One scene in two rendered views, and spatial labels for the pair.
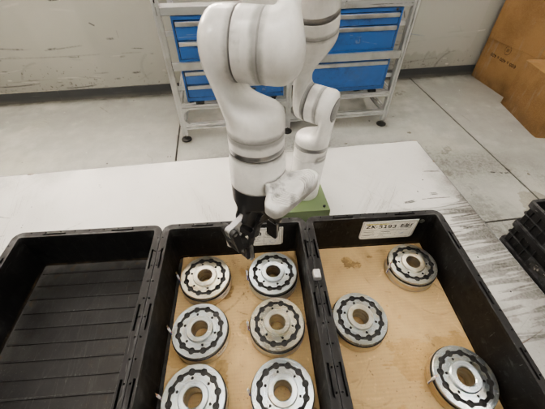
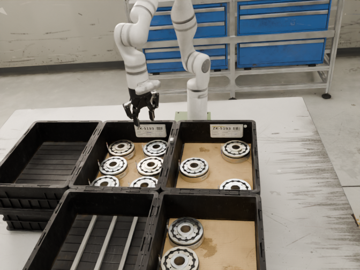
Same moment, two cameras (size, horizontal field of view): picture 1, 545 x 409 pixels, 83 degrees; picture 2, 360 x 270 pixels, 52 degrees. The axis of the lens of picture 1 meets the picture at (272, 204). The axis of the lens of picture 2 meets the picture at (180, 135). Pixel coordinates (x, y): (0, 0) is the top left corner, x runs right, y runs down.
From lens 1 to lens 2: 89 cm
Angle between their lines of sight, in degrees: 16
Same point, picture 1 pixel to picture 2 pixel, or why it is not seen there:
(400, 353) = (211, 184)
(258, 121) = (132, 58)
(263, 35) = (130, 32)
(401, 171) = (278, 115)
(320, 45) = (185, 32)
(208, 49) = (115, 36)
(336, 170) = (231, 113)
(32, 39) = (35, 25)
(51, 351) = (44, 171)
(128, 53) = (105, 35)
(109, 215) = not seen: hidden behind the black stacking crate
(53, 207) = not seen: hidden behind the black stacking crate
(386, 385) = not seen: hidden behind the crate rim
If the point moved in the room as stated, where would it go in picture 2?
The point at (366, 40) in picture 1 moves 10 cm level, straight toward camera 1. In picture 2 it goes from (301, 22) to (298, 26)
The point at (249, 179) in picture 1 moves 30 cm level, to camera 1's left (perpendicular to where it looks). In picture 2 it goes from (131, 81) to (49, 80)
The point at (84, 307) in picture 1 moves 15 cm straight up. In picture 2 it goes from (60, 158) to (50, 127)
